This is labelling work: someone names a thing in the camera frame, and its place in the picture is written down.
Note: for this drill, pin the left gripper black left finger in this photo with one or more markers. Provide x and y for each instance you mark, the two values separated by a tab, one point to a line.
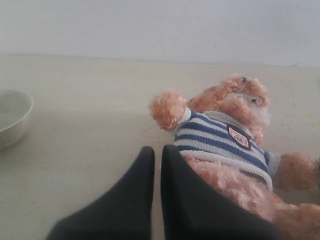
122	213

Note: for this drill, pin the tan teddy bear striped sweater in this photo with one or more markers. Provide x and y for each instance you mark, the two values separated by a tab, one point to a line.
219	132

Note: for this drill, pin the white ceramic bowl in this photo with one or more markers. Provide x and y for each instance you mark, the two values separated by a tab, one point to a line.
15	110

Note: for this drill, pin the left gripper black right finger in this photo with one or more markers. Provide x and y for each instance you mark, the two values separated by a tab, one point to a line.
192	210

